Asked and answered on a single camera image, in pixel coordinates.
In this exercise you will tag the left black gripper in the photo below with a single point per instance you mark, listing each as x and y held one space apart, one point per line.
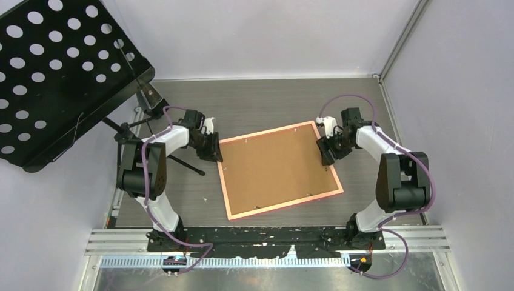
213 153

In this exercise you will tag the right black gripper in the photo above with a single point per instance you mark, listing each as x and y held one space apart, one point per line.
322 143

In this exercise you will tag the orange wooden picture frame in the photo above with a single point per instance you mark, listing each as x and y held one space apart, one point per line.
281 207

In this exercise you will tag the brown backing board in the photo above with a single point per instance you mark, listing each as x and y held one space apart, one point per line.
277 168

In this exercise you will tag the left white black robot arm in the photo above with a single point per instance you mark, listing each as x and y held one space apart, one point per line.
142 171

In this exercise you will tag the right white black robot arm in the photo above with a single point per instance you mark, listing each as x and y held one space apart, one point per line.
402 184

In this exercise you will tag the aluminium corner profile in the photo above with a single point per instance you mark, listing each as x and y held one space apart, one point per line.
408 29

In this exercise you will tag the black perforated music stand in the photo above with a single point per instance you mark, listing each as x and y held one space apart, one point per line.
65 66

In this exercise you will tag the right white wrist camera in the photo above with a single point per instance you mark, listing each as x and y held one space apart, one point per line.
328 124

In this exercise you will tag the black mounting base plate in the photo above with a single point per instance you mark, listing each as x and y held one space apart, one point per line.
265 242

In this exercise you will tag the aluminium rail front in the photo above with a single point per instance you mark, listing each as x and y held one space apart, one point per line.
133 241

